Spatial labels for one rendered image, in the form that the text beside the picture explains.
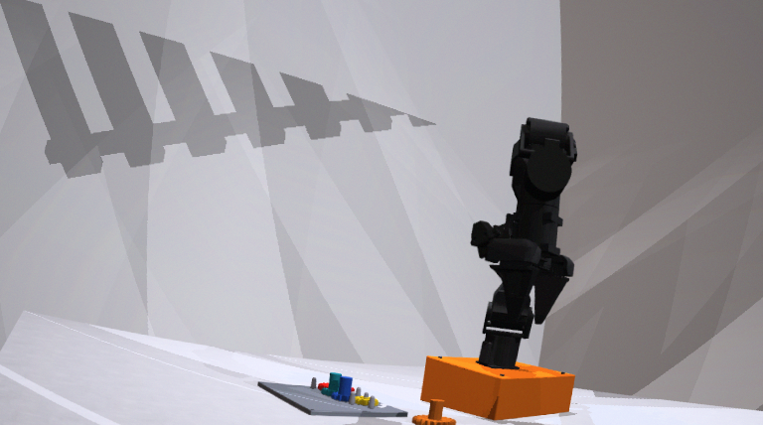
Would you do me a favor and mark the blue gear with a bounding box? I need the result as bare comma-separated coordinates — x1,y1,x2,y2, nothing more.
331,376,353,402

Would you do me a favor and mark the yellow gear with black stripe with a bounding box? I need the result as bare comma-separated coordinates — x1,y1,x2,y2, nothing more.
355,396,379,406

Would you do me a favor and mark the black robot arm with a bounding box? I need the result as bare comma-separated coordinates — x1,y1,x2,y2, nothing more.
471,117,577,369

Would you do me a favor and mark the red gear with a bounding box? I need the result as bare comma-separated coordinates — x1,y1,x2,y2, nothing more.
318,382,355,392

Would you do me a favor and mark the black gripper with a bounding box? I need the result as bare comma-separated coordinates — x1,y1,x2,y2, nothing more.
485,204,574,325

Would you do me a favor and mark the orange gear with hub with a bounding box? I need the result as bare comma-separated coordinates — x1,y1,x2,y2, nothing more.
411,399,457,425

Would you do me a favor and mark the teal gear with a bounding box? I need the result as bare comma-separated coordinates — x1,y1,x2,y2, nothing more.
321,372,342,396

